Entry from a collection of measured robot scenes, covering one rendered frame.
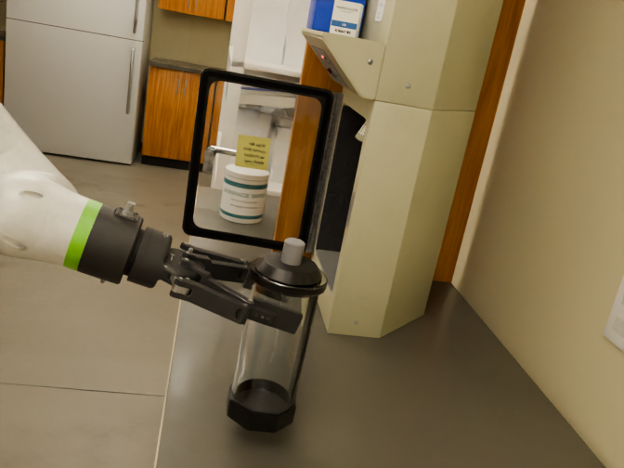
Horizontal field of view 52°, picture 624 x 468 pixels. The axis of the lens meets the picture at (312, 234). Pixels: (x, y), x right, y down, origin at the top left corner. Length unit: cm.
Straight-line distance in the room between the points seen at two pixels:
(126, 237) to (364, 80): 55
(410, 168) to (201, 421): 59
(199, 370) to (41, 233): 41
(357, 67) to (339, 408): 58
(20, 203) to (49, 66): 543
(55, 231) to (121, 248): 8
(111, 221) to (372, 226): 57
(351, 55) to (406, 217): 32
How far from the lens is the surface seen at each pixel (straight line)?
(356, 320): 130
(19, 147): 97
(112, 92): 614
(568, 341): 132
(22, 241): 83
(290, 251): 84
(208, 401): 104
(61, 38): 618
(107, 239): 81
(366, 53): 116
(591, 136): 135
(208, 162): 150
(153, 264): 82
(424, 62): 119
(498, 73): 165
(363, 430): 104
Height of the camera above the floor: 151
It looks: 18 degrees down
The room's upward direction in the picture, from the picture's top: 11 degrees clockwise
